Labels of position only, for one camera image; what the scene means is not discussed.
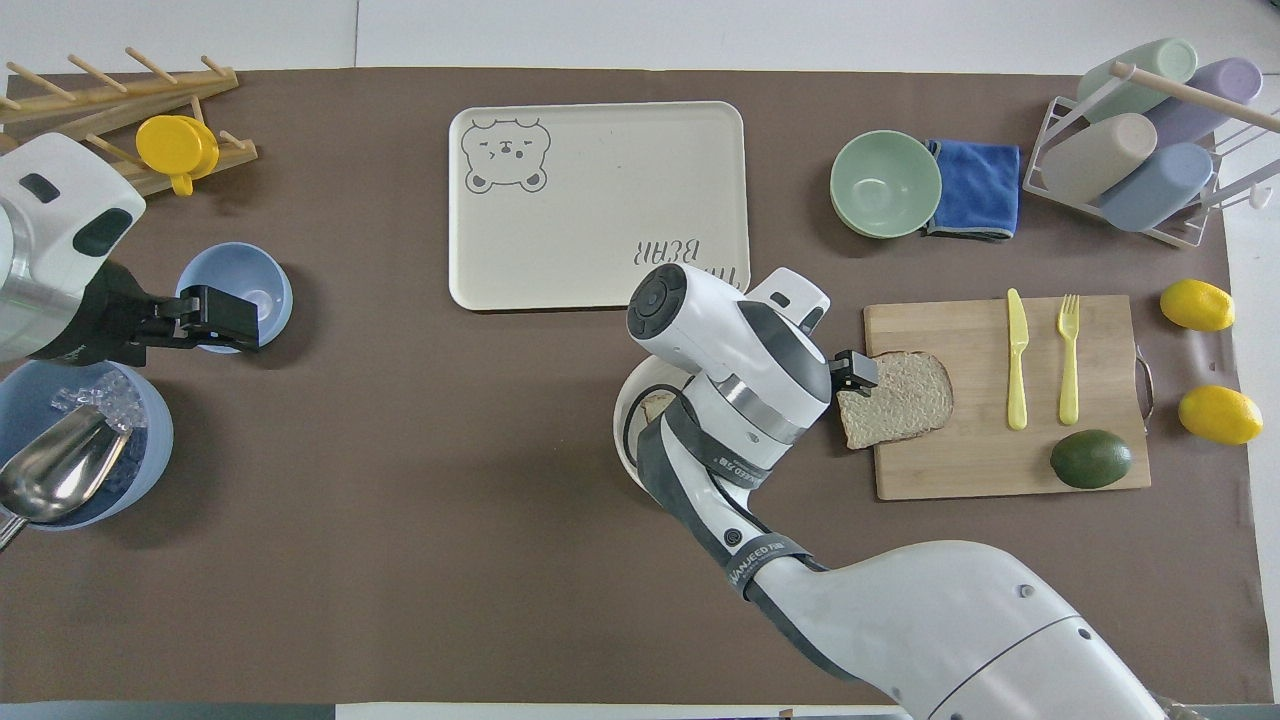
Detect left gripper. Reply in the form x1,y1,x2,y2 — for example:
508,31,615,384
36,260,158,368

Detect brown bread slice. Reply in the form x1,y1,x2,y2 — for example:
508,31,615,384
836,351,955,451

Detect white round plate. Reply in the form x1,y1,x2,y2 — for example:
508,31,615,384
612,355,703,493

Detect clear ice cubes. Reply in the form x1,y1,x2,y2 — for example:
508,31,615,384
50,383,149,433

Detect large blue bowl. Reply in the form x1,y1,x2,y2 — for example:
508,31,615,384
0,358,175,532

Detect small blue bowl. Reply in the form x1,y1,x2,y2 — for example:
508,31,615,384
175,242,295,355

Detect metal scoop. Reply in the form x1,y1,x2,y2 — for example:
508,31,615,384
0,408,133,553

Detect yellow mug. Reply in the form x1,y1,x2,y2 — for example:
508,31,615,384
135,114,221,197

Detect wooden dish rack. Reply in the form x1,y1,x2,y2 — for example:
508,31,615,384
0,46,259,199

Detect cream tray with bear print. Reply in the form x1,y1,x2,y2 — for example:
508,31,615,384
447,100,750,313

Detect green bowl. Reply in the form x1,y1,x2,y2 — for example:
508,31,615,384
829,129,944,240

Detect wooden cutting board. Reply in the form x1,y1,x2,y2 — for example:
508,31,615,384
862,293,1156,502

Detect blue cloth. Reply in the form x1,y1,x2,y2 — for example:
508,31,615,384
922,138,1023,243

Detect yellow plastic knife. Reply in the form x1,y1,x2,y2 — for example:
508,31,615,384
1005,288,1030,432

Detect yellow plastic fork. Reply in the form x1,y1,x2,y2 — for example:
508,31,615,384
1057,293,1082,427

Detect green avocado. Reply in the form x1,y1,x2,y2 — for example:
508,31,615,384
1049,429,1135,490

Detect beige plastic cup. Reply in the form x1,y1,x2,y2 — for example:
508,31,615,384
1041,112,1159,207

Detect blue plastic cup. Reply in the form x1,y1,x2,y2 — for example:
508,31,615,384
1097,142,1215,234

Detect green plastic cup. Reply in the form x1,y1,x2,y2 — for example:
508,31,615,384
1076,37,1199,123

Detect yellow lemon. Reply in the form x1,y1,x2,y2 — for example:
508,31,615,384
1159,278,1237,333
1177,384,1265,447

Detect purple plastic cup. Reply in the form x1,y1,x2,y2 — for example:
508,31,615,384
1143,56,1264,147

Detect white wire cup rack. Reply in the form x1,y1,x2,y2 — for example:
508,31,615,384
1021,60,1280,250

